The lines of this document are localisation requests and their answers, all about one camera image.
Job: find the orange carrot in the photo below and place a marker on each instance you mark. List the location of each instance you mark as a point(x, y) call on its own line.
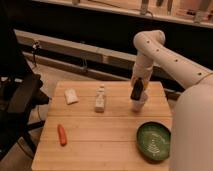
point(62, 135)

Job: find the green plate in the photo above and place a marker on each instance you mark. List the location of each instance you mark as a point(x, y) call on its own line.
point(153, 141)

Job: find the white sponge packet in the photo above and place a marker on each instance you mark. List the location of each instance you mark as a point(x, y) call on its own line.
point(70, 96)

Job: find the black chair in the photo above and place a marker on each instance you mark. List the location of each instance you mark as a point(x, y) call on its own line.
point(20, 92)

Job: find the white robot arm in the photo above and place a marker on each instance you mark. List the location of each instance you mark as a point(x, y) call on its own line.
point(191, 147)

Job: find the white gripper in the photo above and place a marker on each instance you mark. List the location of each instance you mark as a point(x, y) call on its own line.
point(144, 81)

